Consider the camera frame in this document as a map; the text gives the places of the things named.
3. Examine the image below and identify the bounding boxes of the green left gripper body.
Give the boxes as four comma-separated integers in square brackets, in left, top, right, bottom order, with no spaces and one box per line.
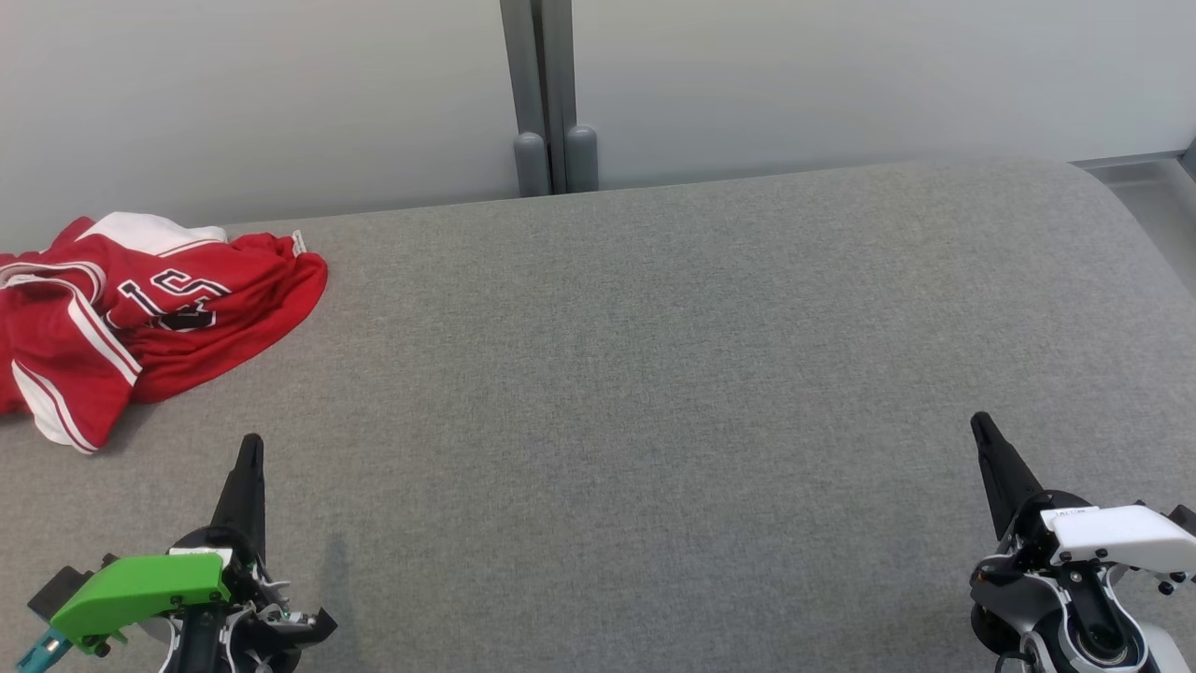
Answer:
[51,526,337,655]

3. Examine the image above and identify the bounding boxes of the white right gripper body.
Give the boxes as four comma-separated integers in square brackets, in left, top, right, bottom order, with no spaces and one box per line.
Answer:
[1002,490,1196,574]

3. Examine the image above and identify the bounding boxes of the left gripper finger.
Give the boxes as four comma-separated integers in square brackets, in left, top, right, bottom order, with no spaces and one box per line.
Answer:
[210,433,267,562]

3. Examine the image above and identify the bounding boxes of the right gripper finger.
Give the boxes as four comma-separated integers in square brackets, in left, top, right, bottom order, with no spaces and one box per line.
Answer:
[970,412,1046,541]

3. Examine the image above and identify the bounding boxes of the red basketball jersey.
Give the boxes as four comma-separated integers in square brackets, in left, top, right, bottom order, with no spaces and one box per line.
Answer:
[0,232,329,405]

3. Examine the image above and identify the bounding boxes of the teal left camera connector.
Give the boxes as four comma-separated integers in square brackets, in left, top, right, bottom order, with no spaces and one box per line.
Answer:
[14,628,72,673]

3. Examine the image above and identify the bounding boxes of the grey metal floor rail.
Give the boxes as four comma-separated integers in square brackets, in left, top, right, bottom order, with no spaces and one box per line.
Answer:
[1073,140,1196,183]

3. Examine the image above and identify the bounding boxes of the grey cylindrical post cap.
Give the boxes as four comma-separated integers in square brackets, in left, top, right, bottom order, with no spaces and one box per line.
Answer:
[564,125,600,193]
[514,132,551,198]

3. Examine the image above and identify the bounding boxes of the grey metal partition post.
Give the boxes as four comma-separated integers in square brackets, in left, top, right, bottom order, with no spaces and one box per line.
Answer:
[500,0,577,196]

